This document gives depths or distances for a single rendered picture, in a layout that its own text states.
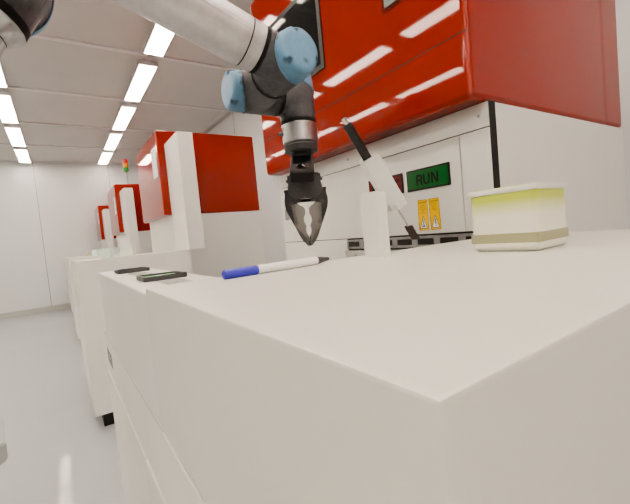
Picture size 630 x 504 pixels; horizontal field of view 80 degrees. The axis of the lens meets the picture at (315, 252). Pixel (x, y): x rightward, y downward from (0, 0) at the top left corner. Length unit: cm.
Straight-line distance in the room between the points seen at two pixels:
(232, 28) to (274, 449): 57
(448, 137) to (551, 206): 44
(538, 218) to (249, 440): 34
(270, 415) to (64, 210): 842
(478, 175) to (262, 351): 70
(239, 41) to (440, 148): 46
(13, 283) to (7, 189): 166
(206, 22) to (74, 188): 805
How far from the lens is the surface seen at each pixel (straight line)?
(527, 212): 43
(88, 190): 862
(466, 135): 84
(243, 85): 76
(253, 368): 18
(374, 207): 49
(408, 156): 93
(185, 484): 39
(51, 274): 852
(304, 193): 79
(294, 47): 66
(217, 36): 65
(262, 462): 20
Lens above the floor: 100
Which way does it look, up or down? 3 degrees down
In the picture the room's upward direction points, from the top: 5 degrees counter-clockwise
